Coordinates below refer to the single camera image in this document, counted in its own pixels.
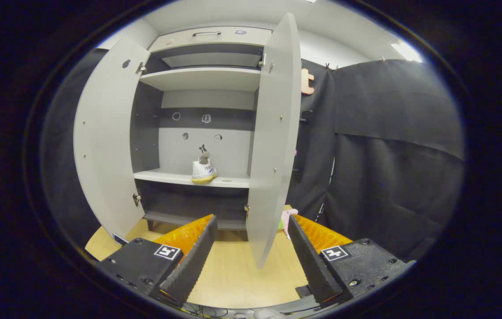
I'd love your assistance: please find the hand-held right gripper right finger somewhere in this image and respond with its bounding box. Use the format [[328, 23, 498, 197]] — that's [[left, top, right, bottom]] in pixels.
[[287, 214, 416, 308]]

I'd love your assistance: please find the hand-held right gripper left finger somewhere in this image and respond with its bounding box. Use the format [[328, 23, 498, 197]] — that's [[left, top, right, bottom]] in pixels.
[[98, 214, 218, 307]]

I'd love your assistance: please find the white shoe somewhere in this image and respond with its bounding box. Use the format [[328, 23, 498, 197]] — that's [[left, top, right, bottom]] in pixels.
[[191, 151, 218, 184]]

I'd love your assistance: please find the grey shoe cabinet door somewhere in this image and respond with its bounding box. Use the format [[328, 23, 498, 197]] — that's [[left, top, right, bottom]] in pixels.
[[245, 12, 302, 269], [73, 37, 152, 240]]

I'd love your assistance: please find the grey shoe cabinet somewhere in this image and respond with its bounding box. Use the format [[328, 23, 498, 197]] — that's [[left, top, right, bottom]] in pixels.
[[130, 26, 273, 242]]

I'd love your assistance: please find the pink plush toy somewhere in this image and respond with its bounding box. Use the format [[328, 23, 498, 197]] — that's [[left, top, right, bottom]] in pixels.
[[280, 208, 299, 240]]

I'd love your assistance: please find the black backdrop cloth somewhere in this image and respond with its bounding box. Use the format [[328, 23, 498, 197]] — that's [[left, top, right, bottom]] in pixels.
[[40, 48, 465, 262]]

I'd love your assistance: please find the ceiling light panel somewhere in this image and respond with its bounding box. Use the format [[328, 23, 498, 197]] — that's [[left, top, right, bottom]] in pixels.
[[390, 40, 423, 62]]

